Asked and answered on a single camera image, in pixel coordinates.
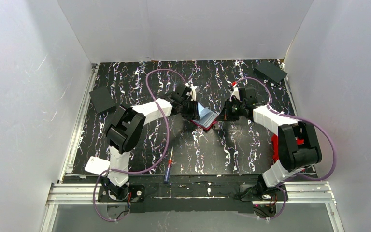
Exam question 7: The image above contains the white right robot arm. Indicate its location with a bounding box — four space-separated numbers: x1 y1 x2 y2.
216 87 322 191

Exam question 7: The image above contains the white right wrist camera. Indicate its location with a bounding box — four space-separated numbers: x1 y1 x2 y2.
228 82 240 101

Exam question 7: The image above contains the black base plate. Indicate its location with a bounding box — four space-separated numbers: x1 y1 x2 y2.
234 184 288 204
97 185 145 203

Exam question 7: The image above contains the aluminium left side rail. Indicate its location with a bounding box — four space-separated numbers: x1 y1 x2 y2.
57 63 99 184

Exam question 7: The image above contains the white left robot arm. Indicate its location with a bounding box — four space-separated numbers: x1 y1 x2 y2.
105 84 200 188

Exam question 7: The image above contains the red leather card holder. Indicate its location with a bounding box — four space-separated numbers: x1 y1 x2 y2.
191 103 218 131

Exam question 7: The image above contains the black block far left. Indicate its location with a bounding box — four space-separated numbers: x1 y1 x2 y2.
89 87 116 114

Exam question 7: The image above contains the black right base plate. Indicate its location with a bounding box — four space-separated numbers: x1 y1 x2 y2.
234 184 288 204

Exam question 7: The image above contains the blue red screwdriver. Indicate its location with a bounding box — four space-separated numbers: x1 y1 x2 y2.
164 147 173 183

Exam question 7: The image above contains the white card near left base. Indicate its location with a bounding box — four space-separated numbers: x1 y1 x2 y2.
84 156 111 175

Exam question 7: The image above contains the black block far right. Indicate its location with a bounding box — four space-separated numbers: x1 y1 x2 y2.
253 60 287 84

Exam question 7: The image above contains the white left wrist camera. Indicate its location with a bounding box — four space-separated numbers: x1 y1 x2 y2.
187 86 200 101

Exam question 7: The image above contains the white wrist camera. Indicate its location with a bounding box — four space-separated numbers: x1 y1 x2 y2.
187 86 200 101
228 82 240 101

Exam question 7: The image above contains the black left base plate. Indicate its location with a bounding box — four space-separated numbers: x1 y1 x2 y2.
97 185 145 203

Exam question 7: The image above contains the black block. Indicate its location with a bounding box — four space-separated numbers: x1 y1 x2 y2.
253 60 287 84
89 87 116 114

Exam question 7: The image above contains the aluminium front rail frame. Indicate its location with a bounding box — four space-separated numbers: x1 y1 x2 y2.
41 176 344 232

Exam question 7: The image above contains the red plastic bin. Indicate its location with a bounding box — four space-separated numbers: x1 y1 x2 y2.
271 134 304 162

